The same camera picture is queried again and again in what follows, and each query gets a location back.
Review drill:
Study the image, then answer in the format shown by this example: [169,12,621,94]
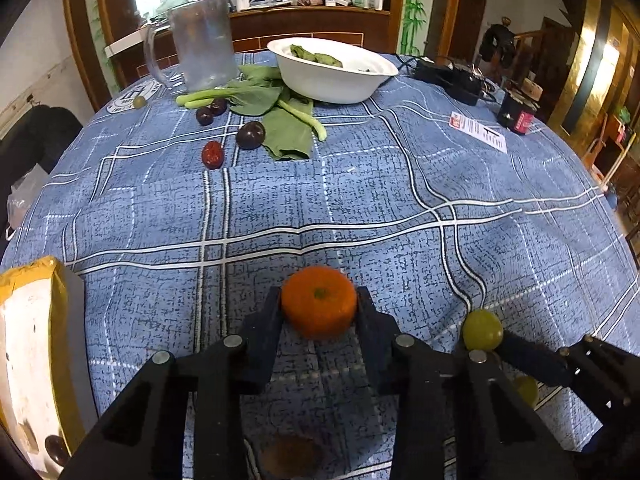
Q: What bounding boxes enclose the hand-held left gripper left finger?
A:
[60,286,286,480]

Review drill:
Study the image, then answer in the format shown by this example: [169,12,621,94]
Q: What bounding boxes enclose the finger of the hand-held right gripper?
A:
[500,332,573,387]

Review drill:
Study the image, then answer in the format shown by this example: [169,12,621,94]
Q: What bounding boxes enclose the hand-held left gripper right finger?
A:
[354,286,576,480]

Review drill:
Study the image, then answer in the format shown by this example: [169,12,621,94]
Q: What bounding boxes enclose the mandarin with green stem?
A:
[281,266,358,341]

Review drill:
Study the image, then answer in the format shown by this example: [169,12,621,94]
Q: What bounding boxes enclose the white box with yellow tape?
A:
[0,256,98,480]

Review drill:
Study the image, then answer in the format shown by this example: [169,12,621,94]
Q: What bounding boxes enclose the brown kiwi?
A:
[261,435,320,478]

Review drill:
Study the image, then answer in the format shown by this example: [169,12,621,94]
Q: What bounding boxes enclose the small red jujube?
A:
[202,141,224,170]

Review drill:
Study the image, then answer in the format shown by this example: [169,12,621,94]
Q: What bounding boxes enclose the green leafy vegetable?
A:
[175,64,328,162]

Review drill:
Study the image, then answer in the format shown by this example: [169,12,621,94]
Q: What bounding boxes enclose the white paper leaflet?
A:
[447,111,508,153]

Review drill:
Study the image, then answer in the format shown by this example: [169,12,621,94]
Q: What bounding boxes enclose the red and black box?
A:
[496,89,537,136]

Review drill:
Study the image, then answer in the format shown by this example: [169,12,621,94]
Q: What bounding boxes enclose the white bowl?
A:
[266,37,399,105]

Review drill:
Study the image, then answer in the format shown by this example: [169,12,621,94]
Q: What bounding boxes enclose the black power adapter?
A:
[412,57,488,107]

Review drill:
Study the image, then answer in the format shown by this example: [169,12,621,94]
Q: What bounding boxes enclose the clear plastic bag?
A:
[6,164,51,231]

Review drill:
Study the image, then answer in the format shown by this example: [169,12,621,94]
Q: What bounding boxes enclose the leafy greens in bowl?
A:
[290,44,345,68]

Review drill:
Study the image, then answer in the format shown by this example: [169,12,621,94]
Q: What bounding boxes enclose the wooden stair railing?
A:
[515,17,581,121]

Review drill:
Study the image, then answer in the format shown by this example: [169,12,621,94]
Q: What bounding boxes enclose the black chair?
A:
[0,105,83,221]

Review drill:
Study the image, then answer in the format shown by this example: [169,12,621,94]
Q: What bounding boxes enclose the clear plastic mug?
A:
[143,0,238,92]

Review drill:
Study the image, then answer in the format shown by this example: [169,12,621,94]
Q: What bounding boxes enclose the black jacket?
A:
[479,22,516,68]

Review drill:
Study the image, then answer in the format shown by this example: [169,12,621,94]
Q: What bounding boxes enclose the wooden counter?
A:
[227,5,391,53]

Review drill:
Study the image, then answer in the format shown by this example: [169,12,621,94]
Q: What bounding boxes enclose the brown wooden door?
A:
[450,0,490,61]

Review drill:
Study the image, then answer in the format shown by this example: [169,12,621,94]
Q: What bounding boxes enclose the bamboo wall decoration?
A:
[400,0,436,56]

